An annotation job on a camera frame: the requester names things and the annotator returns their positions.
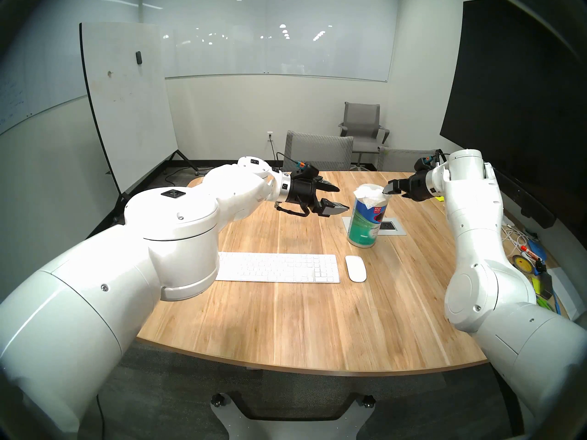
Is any white slim keyboard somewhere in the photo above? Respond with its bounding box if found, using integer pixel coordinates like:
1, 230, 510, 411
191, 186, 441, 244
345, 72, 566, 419
215, 252, 341, 284

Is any white paper sheet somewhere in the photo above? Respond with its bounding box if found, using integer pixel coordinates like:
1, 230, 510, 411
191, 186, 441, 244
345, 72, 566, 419
548, 267, 584, 319

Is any white disinfecting wipe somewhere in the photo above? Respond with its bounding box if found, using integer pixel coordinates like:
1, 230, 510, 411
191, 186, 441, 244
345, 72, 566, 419
353, 184, 389, 207

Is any white charger with cable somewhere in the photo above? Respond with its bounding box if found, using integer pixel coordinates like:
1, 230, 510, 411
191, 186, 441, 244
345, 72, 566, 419
504, 224, 529, 250

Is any white computer mouse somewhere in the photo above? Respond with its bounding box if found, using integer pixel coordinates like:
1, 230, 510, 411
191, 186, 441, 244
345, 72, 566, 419
345, 255, 367, 283

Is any grey mesh chair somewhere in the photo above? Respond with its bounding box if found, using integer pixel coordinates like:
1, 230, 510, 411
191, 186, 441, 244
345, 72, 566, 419
377, 146, 436, 172
282, 131, 354, 172

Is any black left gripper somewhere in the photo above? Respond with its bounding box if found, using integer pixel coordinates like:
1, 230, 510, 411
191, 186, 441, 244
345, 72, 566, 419
289, 177, 351, 218

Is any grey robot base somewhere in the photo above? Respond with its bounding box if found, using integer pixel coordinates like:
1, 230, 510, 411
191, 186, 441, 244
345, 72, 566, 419
210, 392, 377, 440

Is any green blue wipes canister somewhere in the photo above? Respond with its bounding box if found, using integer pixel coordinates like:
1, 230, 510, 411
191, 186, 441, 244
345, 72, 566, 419
347, 184, 389, 249

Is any white mobile whiteboard on stand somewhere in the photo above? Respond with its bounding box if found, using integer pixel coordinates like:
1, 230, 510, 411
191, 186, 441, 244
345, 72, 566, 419
79, 22, 201, 238

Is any black video sound bar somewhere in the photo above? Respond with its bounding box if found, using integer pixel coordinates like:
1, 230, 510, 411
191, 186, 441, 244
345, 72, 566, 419
498, 171, 556, 229

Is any glass wall whiteboard with writing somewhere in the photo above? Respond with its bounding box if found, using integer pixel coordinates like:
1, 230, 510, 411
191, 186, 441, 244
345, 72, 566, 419
0, 0, 143, 136

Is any thin black floor cable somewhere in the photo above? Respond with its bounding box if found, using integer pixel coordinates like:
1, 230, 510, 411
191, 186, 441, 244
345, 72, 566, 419
94, 393, 105, 440

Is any large black wall screen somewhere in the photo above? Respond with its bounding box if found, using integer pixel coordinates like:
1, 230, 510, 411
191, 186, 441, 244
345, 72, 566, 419
439, 0, 587, 236

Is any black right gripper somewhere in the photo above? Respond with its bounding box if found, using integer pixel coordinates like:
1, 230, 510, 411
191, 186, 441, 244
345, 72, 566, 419
383, 171, 434, 201

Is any grey office chair with armrests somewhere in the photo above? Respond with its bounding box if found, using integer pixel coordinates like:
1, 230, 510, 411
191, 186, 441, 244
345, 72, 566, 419
338, 102, 390, 167

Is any wide glass wall whiteboard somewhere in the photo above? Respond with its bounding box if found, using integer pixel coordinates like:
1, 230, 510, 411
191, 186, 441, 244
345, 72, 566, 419
142, 0, 400, 82

